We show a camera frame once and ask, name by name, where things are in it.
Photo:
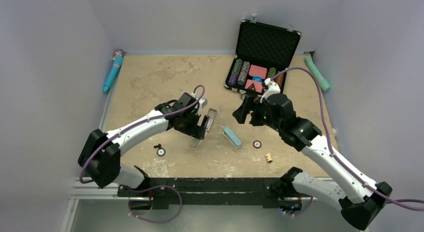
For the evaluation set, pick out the black poker chip case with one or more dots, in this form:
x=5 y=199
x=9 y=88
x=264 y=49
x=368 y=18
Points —
x=262 y=51

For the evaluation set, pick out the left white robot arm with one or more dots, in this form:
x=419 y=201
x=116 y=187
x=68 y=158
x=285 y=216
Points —
x=101 y=155

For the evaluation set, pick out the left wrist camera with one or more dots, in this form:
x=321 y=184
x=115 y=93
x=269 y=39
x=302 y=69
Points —
x=198 y=108

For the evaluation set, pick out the blue cylindrical toy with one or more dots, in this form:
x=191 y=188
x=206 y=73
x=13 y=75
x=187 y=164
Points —
x=117 y=62

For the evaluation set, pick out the green cylindrical toy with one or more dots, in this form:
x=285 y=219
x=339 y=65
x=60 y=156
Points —
x=323 y=83

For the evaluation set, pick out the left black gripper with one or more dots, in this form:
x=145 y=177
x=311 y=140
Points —
x=195 y=131

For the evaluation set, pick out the cream chess piece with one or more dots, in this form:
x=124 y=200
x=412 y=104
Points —
x=268 y=158

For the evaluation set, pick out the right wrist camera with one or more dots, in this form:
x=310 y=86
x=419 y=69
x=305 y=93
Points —
x=270 y=88

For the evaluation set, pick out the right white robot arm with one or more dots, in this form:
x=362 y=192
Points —
x=358 y=197

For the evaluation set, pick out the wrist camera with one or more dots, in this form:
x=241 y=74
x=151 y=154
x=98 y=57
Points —
x=198 y=108
x=270 y=88

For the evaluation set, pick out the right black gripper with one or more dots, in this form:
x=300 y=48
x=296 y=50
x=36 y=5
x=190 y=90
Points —
x=250 y=103

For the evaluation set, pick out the black white poker chip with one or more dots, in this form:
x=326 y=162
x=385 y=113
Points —
x=161 y=152

